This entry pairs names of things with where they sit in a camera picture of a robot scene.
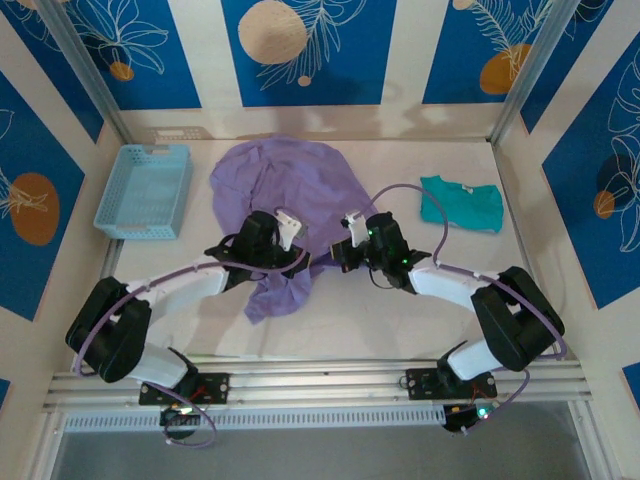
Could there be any purple t-shirt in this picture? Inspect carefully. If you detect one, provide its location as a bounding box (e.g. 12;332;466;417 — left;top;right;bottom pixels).
208;134;374;326

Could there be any teal folded t-shirt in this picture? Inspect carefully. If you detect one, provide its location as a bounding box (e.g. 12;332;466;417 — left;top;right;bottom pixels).
418;174;504;234

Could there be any light blue plastic basket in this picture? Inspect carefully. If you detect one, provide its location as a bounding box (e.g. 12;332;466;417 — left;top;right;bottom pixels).
93;143;195;241

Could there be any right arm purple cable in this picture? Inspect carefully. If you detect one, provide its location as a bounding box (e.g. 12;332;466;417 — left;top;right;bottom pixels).
349;183;569;436

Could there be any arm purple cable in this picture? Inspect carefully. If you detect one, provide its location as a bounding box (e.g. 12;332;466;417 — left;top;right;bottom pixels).
73;247;309;449
349;183;569;436

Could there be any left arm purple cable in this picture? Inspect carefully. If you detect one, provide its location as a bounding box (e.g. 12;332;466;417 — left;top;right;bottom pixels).
73;247;309;449

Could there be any aluminium mounting rail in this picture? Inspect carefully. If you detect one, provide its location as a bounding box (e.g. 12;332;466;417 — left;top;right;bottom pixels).
42;357;586;416

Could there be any perforated metal bracket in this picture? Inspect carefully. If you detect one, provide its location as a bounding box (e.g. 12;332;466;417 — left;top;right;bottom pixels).
144;125;209;142

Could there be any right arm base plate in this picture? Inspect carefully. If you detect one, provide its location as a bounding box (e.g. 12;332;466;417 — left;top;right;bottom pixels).
405;367;499;401

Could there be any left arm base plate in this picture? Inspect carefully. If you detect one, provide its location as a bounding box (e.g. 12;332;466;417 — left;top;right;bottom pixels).
138;372;231;406

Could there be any white slotted cable duct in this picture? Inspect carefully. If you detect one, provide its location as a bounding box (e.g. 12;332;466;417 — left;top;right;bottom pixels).
62;404;449;431

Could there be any aluminium frame post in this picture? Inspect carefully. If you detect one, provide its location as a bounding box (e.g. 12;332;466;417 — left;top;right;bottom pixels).
487;0;584;146
37;0;134;146

